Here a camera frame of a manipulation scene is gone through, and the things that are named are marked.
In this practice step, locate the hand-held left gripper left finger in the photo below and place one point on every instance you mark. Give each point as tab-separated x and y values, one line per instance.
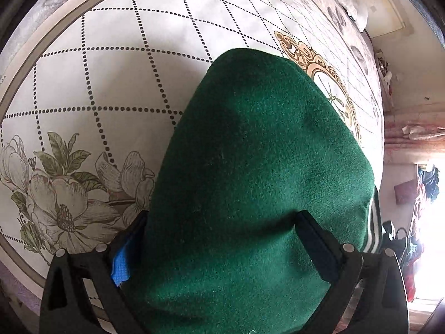
121	268

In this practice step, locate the pink curtain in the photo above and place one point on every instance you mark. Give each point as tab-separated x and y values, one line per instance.
410	139

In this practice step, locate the cream bed headboard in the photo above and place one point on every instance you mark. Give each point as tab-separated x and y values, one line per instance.
389	7

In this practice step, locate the white pillow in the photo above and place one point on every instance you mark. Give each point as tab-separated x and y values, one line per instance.
351	0

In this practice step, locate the red knitted garment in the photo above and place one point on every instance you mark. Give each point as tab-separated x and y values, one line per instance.
413	281

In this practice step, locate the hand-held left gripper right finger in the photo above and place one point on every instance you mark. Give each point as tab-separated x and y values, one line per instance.
313	247

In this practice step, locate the green varsity jacket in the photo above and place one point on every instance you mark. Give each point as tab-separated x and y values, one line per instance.
260	181

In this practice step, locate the clutter of small bottles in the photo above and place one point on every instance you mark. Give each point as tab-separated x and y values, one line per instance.
384	73

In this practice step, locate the white floral diamond-pattern mat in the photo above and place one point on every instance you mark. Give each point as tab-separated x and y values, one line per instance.
121	76

